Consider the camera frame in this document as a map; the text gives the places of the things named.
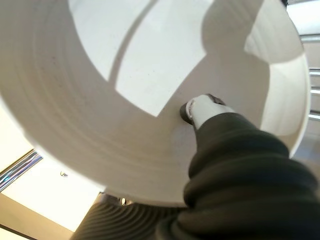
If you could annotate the beige round plate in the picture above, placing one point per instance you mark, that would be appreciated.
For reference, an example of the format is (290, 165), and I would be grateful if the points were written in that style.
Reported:
(125, 125)

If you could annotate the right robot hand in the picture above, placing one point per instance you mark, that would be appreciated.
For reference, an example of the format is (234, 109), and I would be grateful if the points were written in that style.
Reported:
(250, 195)

